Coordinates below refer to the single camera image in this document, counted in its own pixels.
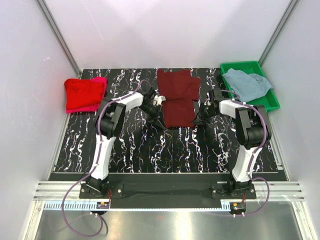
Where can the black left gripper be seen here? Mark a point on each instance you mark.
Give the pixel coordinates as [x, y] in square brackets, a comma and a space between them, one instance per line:
[156, 117]

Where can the green plastic bin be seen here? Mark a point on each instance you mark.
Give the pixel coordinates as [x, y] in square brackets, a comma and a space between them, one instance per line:
[269, 101]

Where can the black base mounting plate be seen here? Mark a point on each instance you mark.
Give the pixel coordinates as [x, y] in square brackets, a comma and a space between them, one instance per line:
[122, 190]

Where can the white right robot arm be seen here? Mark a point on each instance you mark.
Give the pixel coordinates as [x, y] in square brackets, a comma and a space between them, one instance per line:
[251, 125]

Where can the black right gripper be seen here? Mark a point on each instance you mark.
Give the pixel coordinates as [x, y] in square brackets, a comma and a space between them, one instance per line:
[203, 119]

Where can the folded pink t-shirt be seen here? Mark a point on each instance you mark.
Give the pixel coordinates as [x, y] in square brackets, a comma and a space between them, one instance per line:
[100, 80]

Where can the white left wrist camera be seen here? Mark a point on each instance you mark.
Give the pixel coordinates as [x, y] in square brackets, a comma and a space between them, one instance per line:
[158, 100]

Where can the light blue t-shirt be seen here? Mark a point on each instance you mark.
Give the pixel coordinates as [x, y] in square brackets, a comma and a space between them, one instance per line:
[249, 87]

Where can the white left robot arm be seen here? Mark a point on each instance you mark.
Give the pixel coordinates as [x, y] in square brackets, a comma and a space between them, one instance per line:
[109, 124]

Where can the dark red t-shirt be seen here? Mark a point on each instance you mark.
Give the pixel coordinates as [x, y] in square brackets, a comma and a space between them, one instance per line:
[180, 90]

